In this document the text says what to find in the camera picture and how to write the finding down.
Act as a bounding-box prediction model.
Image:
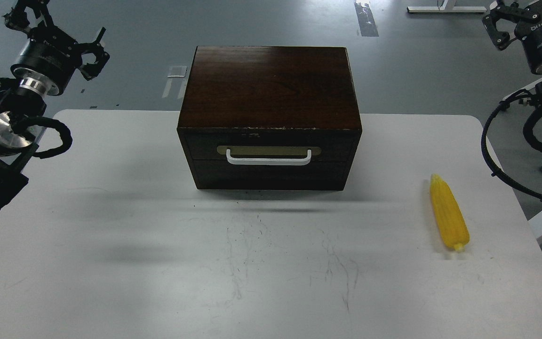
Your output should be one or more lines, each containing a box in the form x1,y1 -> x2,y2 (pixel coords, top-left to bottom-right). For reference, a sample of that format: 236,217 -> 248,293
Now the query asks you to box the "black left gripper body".
10,26 -> 82,96

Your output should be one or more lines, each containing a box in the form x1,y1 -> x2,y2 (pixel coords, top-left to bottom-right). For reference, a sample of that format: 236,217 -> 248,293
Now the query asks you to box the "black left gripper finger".
3,0 -> 51,34
77,27 -> 110,81

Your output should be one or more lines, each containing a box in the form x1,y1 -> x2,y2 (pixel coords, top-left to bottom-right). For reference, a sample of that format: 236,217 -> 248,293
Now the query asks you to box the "wooden drawer with white handle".
181,133 -> 360,162

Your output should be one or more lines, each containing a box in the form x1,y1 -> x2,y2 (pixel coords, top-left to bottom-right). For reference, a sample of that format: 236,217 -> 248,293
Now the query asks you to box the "yellow corn cob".
430,173 -> 470,252

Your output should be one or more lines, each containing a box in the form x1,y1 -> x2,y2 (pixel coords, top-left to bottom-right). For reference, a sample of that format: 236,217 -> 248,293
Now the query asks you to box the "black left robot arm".
0,0 -> 110,211

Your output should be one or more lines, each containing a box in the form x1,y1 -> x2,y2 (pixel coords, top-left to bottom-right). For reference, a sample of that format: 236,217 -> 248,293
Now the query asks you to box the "dark wooden drawer cabinet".
177,46 -> 363,191

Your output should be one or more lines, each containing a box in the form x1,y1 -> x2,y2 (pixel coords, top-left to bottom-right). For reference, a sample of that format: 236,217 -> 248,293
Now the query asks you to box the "white desk leg base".
406,0 -> 487,14

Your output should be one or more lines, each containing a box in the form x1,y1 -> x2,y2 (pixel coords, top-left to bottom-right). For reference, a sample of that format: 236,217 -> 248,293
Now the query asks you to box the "grey floor tape strip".
353,0 -> 379,37

